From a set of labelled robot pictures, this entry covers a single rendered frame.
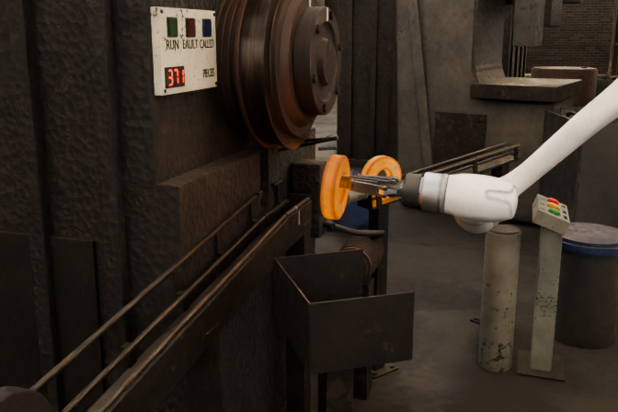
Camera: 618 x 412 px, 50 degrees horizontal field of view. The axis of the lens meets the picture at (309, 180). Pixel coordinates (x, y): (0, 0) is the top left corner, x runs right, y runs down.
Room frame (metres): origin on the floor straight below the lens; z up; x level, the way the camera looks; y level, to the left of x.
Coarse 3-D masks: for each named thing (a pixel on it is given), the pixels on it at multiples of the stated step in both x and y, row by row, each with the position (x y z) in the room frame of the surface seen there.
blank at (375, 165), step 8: (376, 160) 2.18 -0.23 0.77; (384, 160) 2.20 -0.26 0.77; (392, 160) 2.22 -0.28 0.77; (368, 168) 2.17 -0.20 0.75; (376, 168) 2.18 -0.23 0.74; (384, 168) 2.20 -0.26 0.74; (392, 168) 2.22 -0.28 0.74; (400, 168) 2.24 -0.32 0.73; (392, 176) 2.22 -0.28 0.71; (400, 176) 2.24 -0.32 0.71
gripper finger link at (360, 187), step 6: (354, 180) 1.51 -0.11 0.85; (354, 186) 1.50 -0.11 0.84; (360, 186) 1.49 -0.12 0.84; (366, 186) 1.48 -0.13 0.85; (372, 186) 1.47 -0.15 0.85; (378, 186) 1.47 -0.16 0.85; (360, 192) 1.49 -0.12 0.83; (366, 192) 1.48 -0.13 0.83; (372, 192) 1.47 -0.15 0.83; (378, 192) 1.47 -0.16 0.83; (384, 198) 1.45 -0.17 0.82
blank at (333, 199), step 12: (336, 156) 1.54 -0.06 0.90; (336, 168) 1.50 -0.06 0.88; (348, 168) 1.59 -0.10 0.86; (324, 180) 1.49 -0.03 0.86; (336, 180) 1.48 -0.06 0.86; (324, 192) 1.48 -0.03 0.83; (336, 192) 1.49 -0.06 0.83; (348, 192) 1.61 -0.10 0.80; (324, 204) 1.48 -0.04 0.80; (336, 204) 1.50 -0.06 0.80; (324, 216) 1.52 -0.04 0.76; (336, 216) 1.51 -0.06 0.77
